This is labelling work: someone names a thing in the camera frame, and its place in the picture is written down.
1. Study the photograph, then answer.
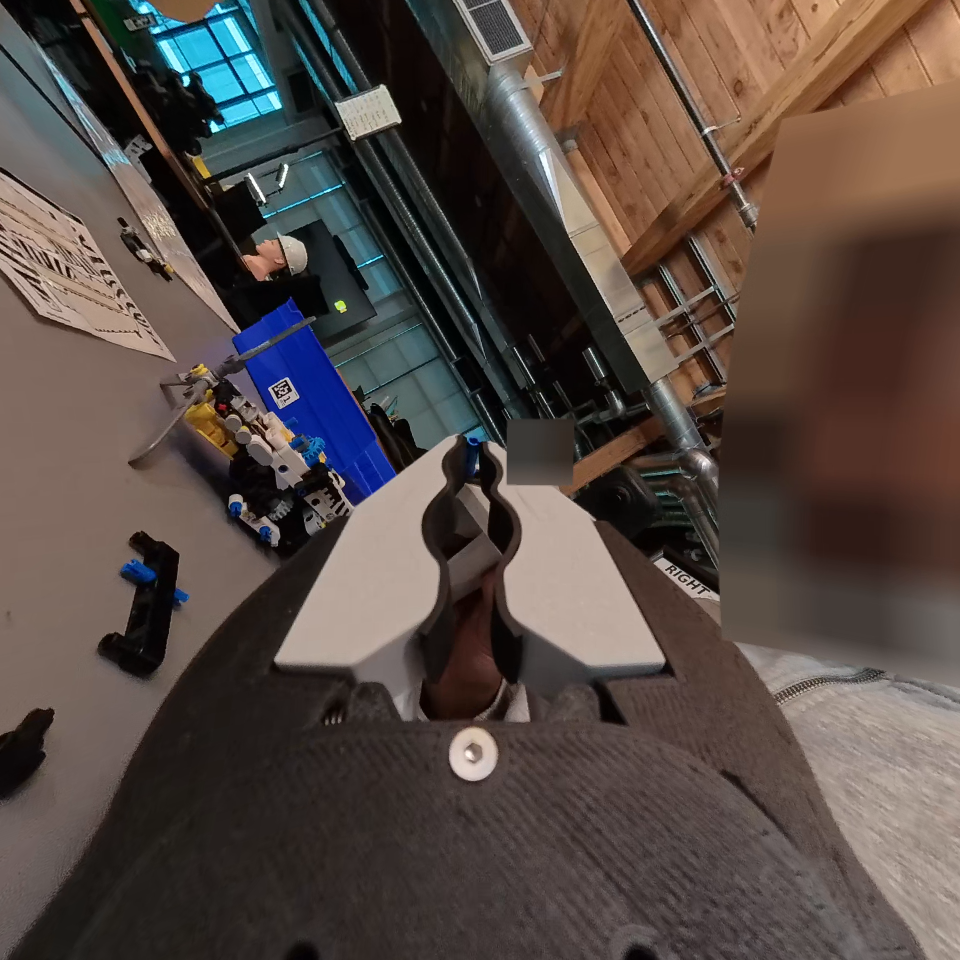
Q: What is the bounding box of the silver air duct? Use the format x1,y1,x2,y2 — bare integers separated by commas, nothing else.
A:
480,60,725,526

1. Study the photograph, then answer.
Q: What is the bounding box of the black monitor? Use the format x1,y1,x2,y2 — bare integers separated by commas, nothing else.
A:
296,219,378,339

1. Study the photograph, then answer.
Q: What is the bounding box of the lego helicopter model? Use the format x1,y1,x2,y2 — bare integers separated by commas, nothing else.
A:
127,315,355,558

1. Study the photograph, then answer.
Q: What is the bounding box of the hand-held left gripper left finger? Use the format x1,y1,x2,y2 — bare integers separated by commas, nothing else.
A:
273,433,465,721

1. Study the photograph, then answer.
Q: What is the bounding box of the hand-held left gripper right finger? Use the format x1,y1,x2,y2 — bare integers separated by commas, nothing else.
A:
478,441,669,723

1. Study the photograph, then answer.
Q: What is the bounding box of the mannequin head with hard hat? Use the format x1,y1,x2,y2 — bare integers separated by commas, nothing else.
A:
241,232,310,284

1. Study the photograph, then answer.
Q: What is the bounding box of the white vent grille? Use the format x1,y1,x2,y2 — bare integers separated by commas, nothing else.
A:
452,0,535,65

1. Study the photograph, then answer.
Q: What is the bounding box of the black lego frame beam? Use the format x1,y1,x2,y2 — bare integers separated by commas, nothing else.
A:
97,531,181,676

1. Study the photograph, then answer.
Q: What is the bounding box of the large window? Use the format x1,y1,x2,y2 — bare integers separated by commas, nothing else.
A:
153,11,285,129

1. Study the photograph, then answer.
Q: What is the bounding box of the hanging white sign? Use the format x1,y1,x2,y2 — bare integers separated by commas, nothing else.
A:
334,84,401,142

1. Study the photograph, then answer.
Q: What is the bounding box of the metal ceiling pipe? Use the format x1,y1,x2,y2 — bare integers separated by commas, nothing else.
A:
626,0,759,230

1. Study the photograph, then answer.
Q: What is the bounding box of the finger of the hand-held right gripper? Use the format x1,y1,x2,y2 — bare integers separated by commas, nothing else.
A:
448,536,505,597
450,483,498,540

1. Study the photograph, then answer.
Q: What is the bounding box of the black lego elbow connector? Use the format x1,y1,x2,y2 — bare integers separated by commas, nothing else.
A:
0,707,56,800

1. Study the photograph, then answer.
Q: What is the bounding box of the zebra striped sticker sheet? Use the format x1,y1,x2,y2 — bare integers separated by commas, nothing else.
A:
0,168,177,365

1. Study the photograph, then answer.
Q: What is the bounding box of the wooden ceiling beam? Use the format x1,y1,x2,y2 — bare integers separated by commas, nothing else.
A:
622,0,960,279

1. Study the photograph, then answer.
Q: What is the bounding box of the person's right hand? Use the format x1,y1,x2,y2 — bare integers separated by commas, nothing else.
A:
423,577,505,714

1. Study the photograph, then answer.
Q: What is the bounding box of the blue storage bin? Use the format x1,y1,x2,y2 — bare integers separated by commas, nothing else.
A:
232,298,399,502

